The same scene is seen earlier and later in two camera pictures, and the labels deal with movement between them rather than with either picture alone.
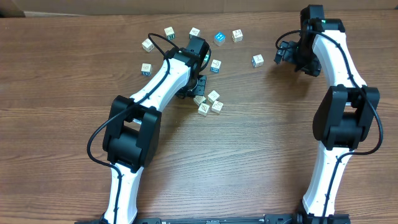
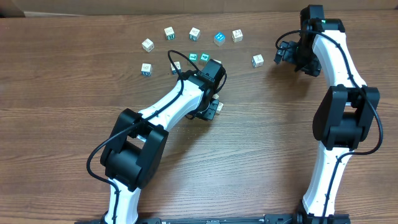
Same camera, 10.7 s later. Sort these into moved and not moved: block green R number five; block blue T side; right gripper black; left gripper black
Moved: left gripper black
Not moved: block blue T side; block green R number five; right gripper black
